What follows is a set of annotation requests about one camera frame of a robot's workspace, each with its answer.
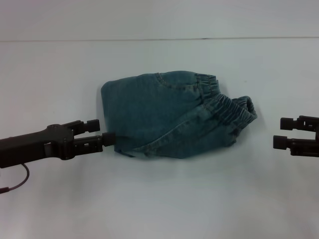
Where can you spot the blue denim shorts with embroidery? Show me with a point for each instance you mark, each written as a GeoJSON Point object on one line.
{"type": "Point", "coordinates": [169, 117]}

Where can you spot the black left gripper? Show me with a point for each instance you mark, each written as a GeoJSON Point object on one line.
{"type": "Point", "coordinates": [32, 147]}

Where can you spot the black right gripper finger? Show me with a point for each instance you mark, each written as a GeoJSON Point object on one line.
{"type": "Point", "coordinates": [296, 145]}
{"type": "Point", "coordinates": [299, 123]}

